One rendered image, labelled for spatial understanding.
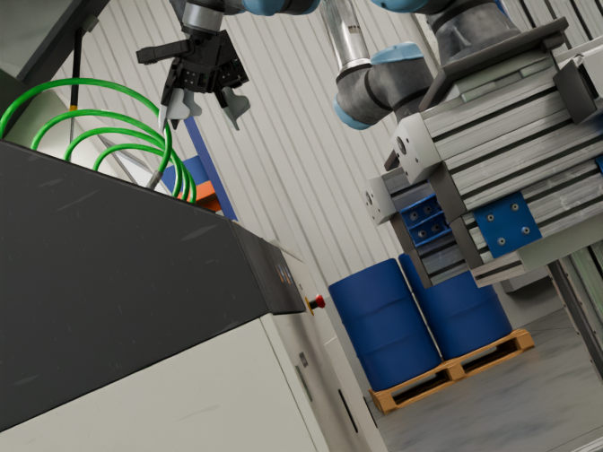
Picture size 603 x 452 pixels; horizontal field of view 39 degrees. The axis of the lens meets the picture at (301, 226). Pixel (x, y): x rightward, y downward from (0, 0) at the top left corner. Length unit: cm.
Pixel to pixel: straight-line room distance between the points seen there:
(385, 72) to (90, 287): 92
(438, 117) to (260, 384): 52
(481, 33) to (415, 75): 52
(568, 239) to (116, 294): 78
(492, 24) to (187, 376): 76
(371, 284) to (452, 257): 446
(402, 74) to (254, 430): 96
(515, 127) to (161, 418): 73
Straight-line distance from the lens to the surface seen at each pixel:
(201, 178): 713
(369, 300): 632
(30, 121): 221
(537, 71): 148
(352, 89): 206
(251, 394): 131
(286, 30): 874
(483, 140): 141
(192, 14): 167
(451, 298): 641
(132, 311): 135
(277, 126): 843
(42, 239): 140
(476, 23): 148
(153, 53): 171
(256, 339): 131
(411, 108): 195
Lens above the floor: 73
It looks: 7 degrees up
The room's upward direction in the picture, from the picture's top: 24 degrees counter-clockwise
